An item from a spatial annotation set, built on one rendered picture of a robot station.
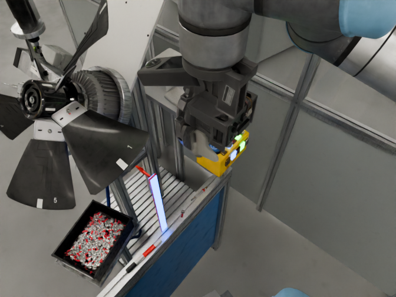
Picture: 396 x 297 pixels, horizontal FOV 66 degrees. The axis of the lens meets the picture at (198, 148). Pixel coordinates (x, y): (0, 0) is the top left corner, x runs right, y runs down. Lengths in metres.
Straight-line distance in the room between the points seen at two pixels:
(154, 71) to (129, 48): 0.71
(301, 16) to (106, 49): 0.99
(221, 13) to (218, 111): 0.13
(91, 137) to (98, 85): 0.23
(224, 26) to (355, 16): 0.11
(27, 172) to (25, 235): 1.18
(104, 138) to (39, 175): 0.29
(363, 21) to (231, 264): 1.75
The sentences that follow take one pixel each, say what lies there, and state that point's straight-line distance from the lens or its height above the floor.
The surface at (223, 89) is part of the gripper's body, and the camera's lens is 0.36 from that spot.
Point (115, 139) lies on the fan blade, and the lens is 0.88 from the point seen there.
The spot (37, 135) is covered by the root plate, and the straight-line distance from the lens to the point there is 1.07.
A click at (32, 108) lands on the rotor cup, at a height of 1.21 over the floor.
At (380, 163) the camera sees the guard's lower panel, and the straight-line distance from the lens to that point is 1.34.
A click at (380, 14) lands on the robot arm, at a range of 0.27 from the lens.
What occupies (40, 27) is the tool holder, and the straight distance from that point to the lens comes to 0.80.
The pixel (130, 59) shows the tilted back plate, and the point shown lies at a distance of 1.12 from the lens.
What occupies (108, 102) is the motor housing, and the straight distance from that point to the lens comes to 1.07.
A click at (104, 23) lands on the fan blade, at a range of 0.84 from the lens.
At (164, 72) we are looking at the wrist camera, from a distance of 0.41.
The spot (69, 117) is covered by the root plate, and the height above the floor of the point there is 1.19.
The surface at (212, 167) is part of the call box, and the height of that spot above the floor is 1.02.
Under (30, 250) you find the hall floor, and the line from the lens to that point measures 2.19.
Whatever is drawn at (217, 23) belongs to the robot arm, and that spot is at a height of 1.69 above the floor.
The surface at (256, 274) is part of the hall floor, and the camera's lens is 1.93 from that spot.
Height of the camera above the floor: 1.84
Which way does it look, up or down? 53 degrees down
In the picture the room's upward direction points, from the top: straight up
